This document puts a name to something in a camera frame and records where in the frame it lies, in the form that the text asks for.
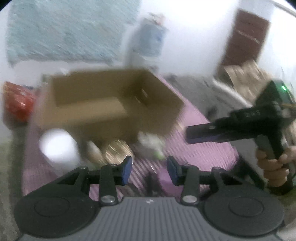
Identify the gold lid cosmetic jar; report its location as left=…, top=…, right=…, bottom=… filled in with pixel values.
left=102, top=140, right=134, bottom=165

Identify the green dropper bottle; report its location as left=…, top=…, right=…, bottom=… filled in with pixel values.
left=86, top=141, right=103, bottom=167

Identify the white power adapter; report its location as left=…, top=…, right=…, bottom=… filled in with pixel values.
left=137, top=132, right=165, bottom=152

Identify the green lip balm tube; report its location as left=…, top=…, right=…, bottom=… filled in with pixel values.
left=154, top=150, right=165, bottom=160

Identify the person's right hand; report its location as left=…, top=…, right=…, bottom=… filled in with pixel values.
left=256, top=146, right=295, bottom=187

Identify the purple checkered tablecloth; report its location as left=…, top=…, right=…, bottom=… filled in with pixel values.
left=22, top=78, right=238, bottom=198

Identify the beige jacket pile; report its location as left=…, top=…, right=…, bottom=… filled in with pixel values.
left=217, top=60, right=273, bottom=103

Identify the large cardboard box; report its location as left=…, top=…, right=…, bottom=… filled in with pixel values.
left=35, top=69, right=184, bottom=143

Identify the white supplement bottle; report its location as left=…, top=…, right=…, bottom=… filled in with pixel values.
left=39, top=128, right=81, bottom=174

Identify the brown wooden door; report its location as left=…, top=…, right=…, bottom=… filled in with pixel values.
left=221, top=9, right=270, bottom=66

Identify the blue water jug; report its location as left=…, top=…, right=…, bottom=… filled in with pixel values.
left=132, top=13, right=168, bottom=58

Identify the red plastic bag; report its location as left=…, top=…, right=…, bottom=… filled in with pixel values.
left=3, top=81, right=37, bottom=123

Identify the teal floral hanging cloth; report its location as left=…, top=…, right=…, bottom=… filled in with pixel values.
left=6, top=1, right=141, bottom=66

